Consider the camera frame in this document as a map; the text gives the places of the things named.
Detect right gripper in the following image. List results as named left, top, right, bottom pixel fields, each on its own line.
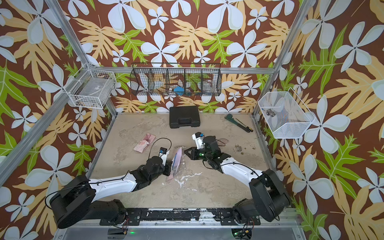
left=183, top=146, right=214, bottom=162

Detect pink ruler set pouch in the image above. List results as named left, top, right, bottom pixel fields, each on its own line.
left=166, top=147, right=184, bottom=183

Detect pink protractor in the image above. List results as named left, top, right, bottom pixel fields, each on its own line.
left=217, top=138, right=229, bottom=147

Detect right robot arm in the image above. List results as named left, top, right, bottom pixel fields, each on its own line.
left=184, top=132, right=292, bottom=224

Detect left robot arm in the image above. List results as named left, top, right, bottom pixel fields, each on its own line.
left=49, top=156, right=173, bottom=229

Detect black plastic tool case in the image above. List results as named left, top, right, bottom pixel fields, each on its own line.
left=169, top=106, right=201, bottom=129

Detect green pipe wrench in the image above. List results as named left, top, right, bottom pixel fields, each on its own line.
left=225, top=114, right=254, bottom=133

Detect blue object in basket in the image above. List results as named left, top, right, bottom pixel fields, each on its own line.
left=174, top=87, right=185, bottom=96

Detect dark object in mesh basket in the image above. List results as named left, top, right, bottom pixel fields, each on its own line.
left=266, top=109, right=276, bottom=117

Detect white mesh basket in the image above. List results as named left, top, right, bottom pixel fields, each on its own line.
left=258, top=88, right=315, bottom=139

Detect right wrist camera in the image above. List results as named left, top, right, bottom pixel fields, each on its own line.
left=192, top=132, right=205, bottom=150

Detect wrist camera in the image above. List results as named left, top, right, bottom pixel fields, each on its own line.
left=159, top=147, right=169, bottom=165
left=192, top=132, right=205, bottom=150

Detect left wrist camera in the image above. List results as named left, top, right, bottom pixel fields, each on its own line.
left=159, top=147, right=169, bottom=165

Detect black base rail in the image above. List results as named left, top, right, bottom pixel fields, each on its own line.
left=100, top=208, right=261, bottom=227

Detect black wire basket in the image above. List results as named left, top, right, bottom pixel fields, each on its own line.
left=129, top=63, right=223, bottom=96

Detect white wire basket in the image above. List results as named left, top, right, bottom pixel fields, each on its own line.
left=66, top=64, right=117, bottom=109

